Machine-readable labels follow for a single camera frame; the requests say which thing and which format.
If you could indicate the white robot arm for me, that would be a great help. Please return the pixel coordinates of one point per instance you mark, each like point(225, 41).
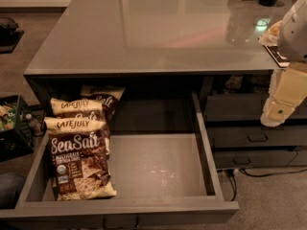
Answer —
point(290, 33)

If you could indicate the small bottle beside crate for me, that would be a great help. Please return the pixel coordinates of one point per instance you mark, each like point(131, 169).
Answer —
point(34, 124)

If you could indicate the grey counter cabinet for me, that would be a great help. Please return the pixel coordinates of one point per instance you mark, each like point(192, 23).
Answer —
point(155, 49)

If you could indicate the brown sea salt chip bag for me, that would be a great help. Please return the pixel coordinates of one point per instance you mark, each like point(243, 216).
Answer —
point(78, 152)

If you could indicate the open grey top drawer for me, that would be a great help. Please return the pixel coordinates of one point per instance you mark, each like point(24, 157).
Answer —
point(160, 179)

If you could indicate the middle brown chip bag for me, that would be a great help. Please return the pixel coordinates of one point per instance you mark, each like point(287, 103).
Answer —
point(84, 108)

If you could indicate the black object on floor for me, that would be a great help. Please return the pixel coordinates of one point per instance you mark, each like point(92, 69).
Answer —
point(10, 35)

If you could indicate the middle right grey drawer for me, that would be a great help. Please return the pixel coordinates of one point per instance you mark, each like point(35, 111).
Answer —
point(257, 136)

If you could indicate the black and white marker board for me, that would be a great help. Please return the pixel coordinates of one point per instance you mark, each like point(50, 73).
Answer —
point(280, 60)

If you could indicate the back brown chip bag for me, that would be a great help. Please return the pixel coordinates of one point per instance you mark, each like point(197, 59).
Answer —
point(108, 96)

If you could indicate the black crate with items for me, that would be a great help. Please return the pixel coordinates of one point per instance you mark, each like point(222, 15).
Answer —
point(16, 138)

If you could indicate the lower right grey drawer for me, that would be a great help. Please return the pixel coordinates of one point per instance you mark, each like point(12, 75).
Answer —
point(259, 159)

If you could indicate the upper right grey drawer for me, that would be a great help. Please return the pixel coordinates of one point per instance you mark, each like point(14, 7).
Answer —
point(234, 107)

